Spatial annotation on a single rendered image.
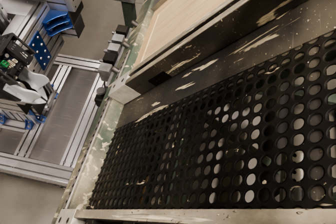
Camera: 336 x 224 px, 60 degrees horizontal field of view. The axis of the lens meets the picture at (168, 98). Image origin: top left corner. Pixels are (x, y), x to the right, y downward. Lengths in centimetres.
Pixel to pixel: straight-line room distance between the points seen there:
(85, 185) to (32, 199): 107
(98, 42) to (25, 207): 133
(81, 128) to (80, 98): 23
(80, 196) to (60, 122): 99
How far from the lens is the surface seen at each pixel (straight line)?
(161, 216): 50
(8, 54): 55
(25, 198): 206
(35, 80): 63
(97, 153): 102
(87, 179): 100
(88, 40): 257
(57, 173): 178
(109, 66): 137
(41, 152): 188
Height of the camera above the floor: 183
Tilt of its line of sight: 59 degrees down
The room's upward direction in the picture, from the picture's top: straight up
